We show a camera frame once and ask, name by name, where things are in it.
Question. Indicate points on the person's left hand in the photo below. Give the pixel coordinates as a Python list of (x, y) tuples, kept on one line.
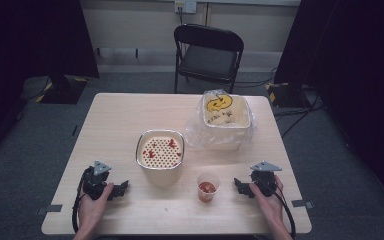
[(91, 210)]

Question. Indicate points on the clear plastic cup, red contents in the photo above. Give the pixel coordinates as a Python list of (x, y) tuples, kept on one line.
[(207, 188)]

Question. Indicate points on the person's right hand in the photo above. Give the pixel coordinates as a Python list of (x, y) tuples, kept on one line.
[(271, 208)]

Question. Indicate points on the black folding chair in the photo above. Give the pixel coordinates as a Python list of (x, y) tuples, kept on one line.
[(208, 60)]

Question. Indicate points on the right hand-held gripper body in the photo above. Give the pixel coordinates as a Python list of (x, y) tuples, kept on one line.
[(264, 181)]

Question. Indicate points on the grey table edge bracket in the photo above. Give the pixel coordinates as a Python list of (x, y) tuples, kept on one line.
[(302, 203), (50, 209)]

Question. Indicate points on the white wall outlet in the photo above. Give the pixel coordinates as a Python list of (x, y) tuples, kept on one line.
[(185, 6)]

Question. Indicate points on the black curtain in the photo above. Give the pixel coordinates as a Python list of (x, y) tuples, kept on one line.
[(356, 66), (30, 43)]

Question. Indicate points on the black stand base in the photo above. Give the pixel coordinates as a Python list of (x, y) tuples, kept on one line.
[(288, 95), (63, 91)]

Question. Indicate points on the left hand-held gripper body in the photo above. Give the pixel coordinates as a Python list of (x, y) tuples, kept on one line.
[(95, 183)]

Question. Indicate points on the small black floor object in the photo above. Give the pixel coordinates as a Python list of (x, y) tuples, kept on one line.
[(75, 130)]

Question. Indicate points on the beige container with perforated strainer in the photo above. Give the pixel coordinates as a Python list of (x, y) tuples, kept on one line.
[(161, 175)]

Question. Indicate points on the white trash bin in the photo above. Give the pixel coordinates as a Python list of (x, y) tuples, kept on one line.
[(226, 140)]

